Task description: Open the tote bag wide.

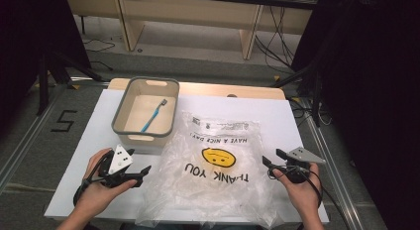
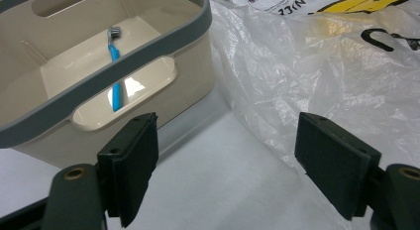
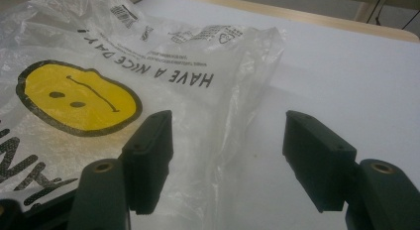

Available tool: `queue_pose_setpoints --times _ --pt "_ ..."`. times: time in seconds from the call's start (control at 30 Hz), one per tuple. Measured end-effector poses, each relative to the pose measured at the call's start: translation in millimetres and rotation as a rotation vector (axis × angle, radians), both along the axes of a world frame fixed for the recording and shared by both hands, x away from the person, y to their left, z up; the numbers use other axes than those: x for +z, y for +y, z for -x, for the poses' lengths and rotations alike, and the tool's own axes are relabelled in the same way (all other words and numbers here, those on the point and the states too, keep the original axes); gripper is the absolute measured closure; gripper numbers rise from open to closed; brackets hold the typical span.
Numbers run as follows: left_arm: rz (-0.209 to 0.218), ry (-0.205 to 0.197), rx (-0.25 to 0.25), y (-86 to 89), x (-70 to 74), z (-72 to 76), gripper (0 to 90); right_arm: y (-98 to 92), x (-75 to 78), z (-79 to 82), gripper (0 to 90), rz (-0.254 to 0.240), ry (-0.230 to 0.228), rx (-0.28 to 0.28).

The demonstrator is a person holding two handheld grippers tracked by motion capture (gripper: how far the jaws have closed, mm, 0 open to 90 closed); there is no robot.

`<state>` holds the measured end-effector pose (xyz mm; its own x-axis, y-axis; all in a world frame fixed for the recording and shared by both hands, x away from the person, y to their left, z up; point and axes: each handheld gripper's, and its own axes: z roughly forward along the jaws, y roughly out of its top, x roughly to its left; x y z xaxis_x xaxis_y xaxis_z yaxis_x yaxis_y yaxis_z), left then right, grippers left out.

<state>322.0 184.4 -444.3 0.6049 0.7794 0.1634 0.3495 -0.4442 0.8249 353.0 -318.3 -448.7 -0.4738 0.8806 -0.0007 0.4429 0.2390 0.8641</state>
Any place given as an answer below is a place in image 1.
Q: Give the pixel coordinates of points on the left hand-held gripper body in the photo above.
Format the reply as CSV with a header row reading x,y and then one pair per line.
x,y
119,160

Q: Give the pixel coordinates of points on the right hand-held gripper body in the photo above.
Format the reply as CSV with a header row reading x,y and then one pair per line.
x,y
298,164

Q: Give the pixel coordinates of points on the blue toothbrush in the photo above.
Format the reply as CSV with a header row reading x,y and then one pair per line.
x,y
152,117

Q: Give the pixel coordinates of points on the clear printed plastic bag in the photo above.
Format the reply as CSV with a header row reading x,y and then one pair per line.
x,y
198,197

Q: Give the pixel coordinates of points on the beige basin with grey rim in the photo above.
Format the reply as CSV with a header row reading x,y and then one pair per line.
x,y
132,91

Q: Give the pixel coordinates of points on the person's right hand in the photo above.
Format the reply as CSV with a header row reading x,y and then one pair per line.
x,y
300,195

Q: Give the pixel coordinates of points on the person's left hand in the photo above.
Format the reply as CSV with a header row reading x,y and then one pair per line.
x,y
95,193

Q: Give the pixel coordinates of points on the white board sheet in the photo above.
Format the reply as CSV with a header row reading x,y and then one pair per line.
x,y
82,177

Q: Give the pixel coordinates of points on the black metal stand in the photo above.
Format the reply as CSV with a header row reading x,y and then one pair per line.
x,y
49,71
313,81

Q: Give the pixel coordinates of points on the black curtain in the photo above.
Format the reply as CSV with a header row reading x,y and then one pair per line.
x,y
33,31
379,91

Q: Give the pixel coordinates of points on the light wooden desk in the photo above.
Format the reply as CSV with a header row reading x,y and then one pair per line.
x,y
185,12

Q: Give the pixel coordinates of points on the metal floor rail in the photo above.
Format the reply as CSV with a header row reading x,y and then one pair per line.
x,y
29,144
333,170

